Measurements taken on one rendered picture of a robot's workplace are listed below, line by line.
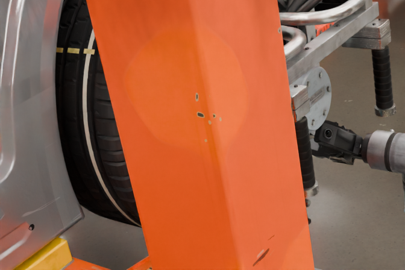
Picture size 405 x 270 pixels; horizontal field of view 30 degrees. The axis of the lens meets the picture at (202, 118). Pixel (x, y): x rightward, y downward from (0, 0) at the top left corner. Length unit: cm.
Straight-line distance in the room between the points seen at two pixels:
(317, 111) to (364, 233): 114
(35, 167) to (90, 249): 146
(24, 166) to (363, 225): 154
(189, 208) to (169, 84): 17
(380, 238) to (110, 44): 180
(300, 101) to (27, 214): 51
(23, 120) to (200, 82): 55
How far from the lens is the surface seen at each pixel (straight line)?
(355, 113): 341
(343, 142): 174
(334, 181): 290
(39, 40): 132
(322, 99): 152
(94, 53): 141
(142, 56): 85
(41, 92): 133
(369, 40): 156
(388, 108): 162
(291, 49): 131
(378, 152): 172
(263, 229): 95
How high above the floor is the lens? 146
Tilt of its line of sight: 24 degrees down
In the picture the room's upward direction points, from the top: 11 degrees counter-clockwise
